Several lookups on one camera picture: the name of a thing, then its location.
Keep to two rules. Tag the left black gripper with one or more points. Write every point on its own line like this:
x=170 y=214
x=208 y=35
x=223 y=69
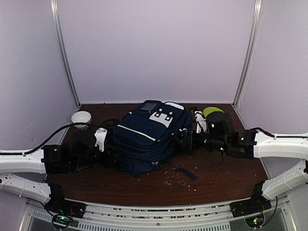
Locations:
x=106 y=161

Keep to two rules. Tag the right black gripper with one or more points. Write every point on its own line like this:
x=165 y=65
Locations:
x=188 y=137

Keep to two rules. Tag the navy blue backpack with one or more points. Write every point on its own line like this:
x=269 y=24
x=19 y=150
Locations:
x=148 y=136

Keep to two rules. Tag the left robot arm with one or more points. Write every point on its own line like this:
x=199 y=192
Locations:
x=48 y=159

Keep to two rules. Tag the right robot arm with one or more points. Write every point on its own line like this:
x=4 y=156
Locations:
x=215 y=133

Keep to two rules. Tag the green plate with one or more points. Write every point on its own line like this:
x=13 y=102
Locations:
x=210 y=110

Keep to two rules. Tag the white patterned bowl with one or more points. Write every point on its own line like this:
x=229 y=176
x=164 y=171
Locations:
x=81 y=116

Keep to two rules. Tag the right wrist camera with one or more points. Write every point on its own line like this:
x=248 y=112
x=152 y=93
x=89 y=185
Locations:
x=200 y=120

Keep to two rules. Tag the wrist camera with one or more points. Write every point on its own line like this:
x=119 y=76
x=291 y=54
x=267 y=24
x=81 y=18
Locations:
x=200 y=120
x=100 y=136

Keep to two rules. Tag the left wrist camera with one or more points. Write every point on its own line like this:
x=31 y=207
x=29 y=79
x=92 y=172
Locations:
x=100 y=136

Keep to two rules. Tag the front aluminium rail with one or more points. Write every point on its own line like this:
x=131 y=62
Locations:
x=206 y=217

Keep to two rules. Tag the right aluminium frame post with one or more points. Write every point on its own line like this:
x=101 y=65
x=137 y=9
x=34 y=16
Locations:
x=254 y=32

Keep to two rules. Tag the aluminium frame post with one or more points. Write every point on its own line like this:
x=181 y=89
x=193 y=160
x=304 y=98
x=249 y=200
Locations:
x=254 y=32
x=63 y=53

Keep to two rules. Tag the left aluminium frame post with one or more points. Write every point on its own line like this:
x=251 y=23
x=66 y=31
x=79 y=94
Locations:
x=63 y=53

